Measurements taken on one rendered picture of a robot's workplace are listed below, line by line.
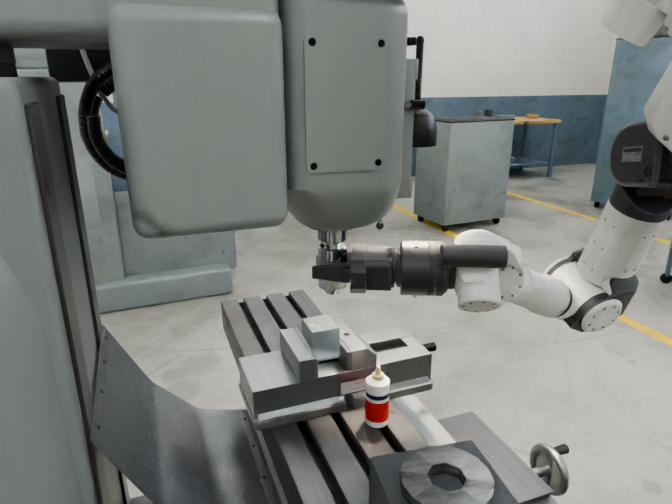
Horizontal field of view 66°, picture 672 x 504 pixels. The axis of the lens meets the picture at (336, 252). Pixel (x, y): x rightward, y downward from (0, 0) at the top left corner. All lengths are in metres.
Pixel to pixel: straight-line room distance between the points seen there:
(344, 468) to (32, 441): 0.43
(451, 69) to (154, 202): 8.07
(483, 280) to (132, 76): 0.55
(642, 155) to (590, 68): 9.47
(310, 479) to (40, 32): 0.66
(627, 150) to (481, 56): 8.02
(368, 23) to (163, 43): 0.25
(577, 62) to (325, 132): 9.51
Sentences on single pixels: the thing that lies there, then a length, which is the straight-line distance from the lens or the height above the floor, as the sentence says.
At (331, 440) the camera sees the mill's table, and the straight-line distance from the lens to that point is 0.91.
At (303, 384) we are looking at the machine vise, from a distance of 0.93.
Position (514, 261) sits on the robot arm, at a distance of 0.90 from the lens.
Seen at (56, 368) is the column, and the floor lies 1.22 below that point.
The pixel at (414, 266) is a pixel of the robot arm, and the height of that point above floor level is 1.25.
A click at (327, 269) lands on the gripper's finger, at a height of 1.24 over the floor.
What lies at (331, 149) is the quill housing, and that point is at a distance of 0.69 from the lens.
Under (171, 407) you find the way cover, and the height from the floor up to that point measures 0.96.
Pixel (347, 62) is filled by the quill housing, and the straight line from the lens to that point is 0.69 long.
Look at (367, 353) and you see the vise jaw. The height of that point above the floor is 1.06.
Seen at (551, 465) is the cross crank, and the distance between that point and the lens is 1.38.
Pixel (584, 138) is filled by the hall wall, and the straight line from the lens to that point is 10.45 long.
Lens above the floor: 1.53
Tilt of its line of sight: 19 degrees down
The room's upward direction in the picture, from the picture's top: straight up
